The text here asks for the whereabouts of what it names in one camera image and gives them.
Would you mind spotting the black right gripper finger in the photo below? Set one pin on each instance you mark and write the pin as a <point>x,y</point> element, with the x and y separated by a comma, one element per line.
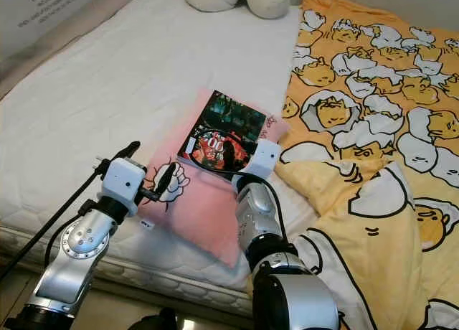
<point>228,156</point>

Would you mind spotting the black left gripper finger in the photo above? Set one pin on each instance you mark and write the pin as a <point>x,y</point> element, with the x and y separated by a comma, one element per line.
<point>165,179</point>
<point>123,152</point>

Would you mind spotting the dark cover book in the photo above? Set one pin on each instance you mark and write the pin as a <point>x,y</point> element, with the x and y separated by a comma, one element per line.
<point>226,122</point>

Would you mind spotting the pink pillow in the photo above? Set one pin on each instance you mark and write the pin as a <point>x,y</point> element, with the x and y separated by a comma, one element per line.
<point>201,215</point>

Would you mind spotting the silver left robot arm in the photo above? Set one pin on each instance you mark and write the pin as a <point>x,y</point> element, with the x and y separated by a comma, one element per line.
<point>86,237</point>

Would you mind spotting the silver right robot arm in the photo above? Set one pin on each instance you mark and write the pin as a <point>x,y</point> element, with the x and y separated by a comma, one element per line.
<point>280,272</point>

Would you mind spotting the white quilted mattress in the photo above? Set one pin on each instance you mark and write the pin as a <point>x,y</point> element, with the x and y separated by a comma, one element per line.
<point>100,93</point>

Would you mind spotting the yellow cartoon print duvet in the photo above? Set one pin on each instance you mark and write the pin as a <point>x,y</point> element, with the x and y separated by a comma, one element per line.
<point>366,79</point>

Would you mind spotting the white printed bed panel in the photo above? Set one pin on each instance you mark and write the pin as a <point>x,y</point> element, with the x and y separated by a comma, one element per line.
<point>36,14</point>

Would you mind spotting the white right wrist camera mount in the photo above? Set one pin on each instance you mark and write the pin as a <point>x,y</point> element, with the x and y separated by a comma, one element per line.
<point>265,159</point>

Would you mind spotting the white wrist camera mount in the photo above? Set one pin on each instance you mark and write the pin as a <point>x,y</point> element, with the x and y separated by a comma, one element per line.
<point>265,159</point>
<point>123,179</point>

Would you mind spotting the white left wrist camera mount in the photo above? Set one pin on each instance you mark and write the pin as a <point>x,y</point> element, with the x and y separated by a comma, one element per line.
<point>123,179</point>

